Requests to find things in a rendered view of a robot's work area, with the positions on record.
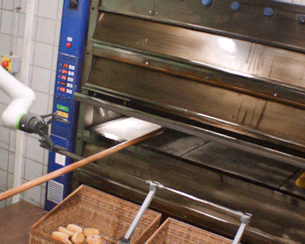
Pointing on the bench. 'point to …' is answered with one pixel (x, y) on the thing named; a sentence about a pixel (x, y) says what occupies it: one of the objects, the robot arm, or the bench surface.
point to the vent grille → (55, 192)
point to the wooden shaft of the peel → (70, 167)
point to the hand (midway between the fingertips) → (65, 136)
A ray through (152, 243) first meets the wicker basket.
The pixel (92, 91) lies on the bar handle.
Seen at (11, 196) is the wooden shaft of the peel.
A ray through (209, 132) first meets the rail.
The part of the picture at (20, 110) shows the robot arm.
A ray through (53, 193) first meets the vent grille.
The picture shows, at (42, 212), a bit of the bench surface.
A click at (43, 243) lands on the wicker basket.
